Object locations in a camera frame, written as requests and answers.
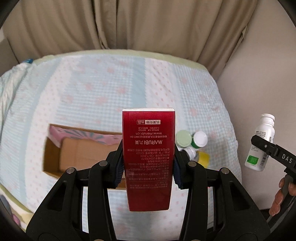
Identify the yellow tape roll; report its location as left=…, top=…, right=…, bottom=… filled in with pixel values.
left=197, top=151, right=210, bottom=168

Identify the beige curtain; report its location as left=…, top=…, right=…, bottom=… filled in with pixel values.
left=3, top=1, right=257, bottom=78

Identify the red Marubi cosmetics box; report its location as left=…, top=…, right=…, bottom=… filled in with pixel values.
left=122, top=108, right=176, bottom=212

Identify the light blue checkered bedspread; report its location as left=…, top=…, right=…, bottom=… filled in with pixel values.
left=1, top=50, right=241, bottom=228

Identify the white pill bottle green label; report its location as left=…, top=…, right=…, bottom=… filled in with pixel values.
left=244, top=113, right=275, bottom=171

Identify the pink patterned box liner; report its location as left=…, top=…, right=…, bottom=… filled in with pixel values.
left=48, top=126, right=122, bottom=148

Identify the pale green lid jar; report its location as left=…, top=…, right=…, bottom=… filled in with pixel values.
left=175, top=130, right=192, bottom=151

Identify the right hand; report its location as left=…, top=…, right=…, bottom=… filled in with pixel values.
left=269, top=178, right=296, bottom=216

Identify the black jar white label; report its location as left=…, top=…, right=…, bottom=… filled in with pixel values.
left=182, top=146, right=197, bottom=161

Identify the green jar white lid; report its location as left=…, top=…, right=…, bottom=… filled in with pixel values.
left=191, top=131, right=208, bottom=149

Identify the brown cardboard box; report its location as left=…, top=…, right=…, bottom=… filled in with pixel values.
left=43, top=124, right=122, bottom=178

